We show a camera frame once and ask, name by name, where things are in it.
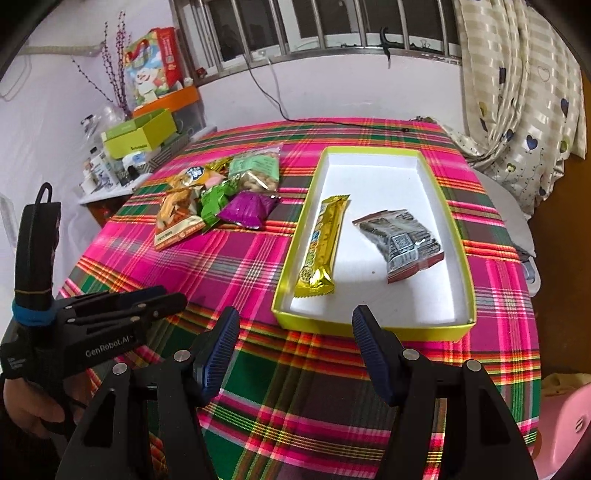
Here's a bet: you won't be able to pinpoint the dark clear snack packet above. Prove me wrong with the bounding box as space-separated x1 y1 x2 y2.
352 209 445 284

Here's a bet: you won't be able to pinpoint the grey cable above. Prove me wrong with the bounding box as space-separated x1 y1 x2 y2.
261 51 283 104

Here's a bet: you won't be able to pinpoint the green cardboard box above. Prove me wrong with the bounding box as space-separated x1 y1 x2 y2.
102 108 178 158

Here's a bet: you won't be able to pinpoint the yellow-green shallow box tray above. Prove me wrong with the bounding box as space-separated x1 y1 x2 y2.
271 148 476 341

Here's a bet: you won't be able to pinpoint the yellow cloth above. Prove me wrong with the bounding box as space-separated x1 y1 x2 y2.
542 373 591 398

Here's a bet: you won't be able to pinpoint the white product box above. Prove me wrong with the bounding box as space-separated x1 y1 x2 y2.
90 152 114 185

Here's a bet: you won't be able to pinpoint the white shelf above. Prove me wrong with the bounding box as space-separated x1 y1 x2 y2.
76 124 218 206

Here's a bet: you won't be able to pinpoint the purple snack packet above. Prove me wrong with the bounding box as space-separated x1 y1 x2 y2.
217 191 282 230

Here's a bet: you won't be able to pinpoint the clear nut packet green label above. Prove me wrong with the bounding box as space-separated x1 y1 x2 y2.
227 143 283 192

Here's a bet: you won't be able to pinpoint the white wall pipe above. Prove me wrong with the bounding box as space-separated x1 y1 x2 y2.
23 41 107 58

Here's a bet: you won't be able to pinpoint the colourful printed carton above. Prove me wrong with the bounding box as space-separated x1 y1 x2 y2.
122 27 183 109

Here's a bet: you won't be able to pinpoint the person's left hand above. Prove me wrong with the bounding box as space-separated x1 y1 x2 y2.
4 376 77 439

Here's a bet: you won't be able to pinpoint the metal window grille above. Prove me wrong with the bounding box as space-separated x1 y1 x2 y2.
168 0 462 88

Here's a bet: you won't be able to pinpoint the pink plastic stool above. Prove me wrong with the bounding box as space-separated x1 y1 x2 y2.
533 381 591 480

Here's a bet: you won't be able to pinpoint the striped box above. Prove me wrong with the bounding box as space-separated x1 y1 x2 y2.
148 134 190 169

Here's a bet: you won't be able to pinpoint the clear plastic bag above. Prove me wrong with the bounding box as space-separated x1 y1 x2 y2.
81 104 125 139

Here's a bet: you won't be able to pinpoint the orange lid storage container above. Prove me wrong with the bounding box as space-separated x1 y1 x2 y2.
133 85 206 132

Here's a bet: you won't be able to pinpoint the heart print curtain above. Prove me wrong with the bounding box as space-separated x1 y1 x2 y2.
455 0 587 215

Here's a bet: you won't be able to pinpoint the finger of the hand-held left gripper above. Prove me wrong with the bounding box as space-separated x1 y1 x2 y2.
58 285 168 315
60 292 188 344

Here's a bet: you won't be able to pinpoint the orange snack packet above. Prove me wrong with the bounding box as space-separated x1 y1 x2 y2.
154 187 206 251

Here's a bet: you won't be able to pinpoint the green snack packet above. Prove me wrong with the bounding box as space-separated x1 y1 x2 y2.
216 178 242 204
199 188 232 229

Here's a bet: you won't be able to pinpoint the pink plaid tablecloth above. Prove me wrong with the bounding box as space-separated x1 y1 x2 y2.
58 117 541 480

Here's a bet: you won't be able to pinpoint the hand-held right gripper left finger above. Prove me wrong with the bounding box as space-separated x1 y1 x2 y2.
55 307 242 480

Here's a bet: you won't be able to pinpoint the yellow cookie packet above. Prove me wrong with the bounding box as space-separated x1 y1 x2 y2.
167 166 222 192

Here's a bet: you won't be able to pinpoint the purple flower branches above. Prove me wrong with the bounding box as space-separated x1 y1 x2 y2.
71 21 134 121

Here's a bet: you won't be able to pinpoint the white rounded object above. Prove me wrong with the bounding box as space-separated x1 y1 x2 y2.
455 129 539 296

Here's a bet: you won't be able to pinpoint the gold snack bar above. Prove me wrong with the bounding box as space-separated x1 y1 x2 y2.
294 195 351 298

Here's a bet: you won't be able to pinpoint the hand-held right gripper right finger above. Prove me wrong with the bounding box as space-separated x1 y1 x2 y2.
352 305 539 480

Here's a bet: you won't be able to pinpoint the black hook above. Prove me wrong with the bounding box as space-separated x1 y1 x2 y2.
379 27 398 68

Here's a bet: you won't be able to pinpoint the brown wooden door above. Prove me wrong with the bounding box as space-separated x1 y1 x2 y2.
526 152 591 379

